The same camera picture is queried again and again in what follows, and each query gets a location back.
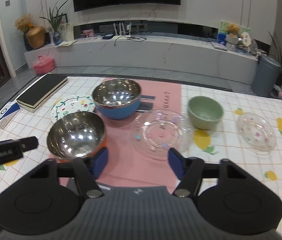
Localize steel bowl orange exterior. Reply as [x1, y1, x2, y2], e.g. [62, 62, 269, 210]
[47, 112, 107, 162]

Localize large clear glass plate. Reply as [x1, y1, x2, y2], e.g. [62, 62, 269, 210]
[131, 109, 193, 160]

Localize green ceramic bowl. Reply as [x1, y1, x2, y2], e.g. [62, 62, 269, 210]
[187, 96, 224, 130]

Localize white floral painted plate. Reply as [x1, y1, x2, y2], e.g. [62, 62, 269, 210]
[50, 94, 95, 123]

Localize small clear glass flowered plate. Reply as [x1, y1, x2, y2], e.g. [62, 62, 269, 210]
[236, 113, 276, 155]

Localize steel bowl blue exterior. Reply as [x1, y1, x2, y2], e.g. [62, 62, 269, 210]
[92, 79, 142, 120]

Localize pink restaurant placemat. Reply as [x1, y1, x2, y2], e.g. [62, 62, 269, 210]
[58, 78, 183, 196]

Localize white blue small box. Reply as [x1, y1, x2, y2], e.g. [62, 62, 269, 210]
[0, 101, 20, 129]

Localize black notebook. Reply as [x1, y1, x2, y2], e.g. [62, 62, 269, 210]
[16, 73, 68, 113]

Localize checked lemon tablecloth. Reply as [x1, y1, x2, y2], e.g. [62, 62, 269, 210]
[0, 77, 282, 234]

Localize pink plastic basket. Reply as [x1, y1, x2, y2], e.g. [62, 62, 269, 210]
[33, 56, 55, 75]

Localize grey marble tv bench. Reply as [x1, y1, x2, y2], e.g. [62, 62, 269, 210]
[24, 36, 257, 84]

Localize grey blue trash bin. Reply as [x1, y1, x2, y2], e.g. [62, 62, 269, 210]
[251, 55, 281, 97]

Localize golden vase dried flowers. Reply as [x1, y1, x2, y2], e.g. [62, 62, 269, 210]
[14, 14, 46, 49]

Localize white wifi router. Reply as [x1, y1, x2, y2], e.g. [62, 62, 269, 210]
[113, 22, 132, 36]

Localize teddy bear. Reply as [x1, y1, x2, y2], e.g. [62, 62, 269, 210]
[226, 23, 240, 37]

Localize green potted plant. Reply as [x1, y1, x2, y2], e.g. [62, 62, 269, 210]
[40, 0, 68, 46]

